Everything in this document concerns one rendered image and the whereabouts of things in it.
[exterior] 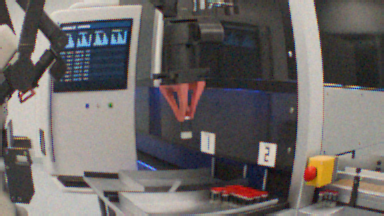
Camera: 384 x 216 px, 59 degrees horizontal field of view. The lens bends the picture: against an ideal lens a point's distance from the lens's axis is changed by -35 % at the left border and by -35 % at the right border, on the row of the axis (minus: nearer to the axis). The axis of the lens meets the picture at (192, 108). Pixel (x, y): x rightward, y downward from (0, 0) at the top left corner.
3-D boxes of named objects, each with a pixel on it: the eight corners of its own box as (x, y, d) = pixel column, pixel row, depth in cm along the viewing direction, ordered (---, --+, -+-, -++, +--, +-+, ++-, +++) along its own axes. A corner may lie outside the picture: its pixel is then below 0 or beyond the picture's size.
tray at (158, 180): (209, 176, 169) (210, 167, 169) (247, 187, 146) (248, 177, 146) (118, 179, 155) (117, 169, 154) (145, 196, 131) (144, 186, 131)
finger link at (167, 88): (211, 117, 104) (206, 70, 104) (184, 122, 100) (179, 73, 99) (188, 117, 110) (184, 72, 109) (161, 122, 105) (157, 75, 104)
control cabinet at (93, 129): (122, 170, 215) (128, 5, 210) (141, 179, 198) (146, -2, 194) (41, 168, 187) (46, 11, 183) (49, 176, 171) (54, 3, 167)
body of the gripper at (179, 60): (211, 76, 105) (207, 42, 104) (172, 81, 98) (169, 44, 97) (189, 78, 110) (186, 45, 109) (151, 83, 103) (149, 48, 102)
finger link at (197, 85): (209, 118, 104) (204, 71, 103) (182, 123, 99) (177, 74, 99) (186, 117, 109) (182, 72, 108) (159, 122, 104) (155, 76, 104)
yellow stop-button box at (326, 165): (321, 179, 107) (324, 153, 106) (335, 181, 100) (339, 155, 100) (303, 185, 103) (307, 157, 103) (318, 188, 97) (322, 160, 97)
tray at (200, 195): (230, 196, 134) (231, 186, 134) (275, 209, 110) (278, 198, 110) (119, 202, 119) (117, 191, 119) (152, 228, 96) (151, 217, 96)
